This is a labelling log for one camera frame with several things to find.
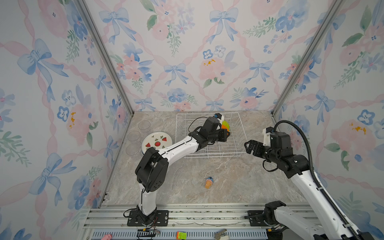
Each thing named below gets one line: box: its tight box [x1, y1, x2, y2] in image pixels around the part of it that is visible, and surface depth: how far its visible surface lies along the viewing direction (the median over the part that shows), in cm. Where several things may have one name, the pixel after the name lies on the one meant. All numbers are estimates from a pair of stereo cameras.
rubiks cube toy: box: [176, 231, 188, 240], surface depth 69 cm
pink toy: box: [101, 233, 113, 240], surface depth 69 cm
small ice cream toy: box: [205, 176, 214, 189], surface depth 85 cm
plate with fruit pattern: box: [141, 132, 173, 155], surface depth 102 cm
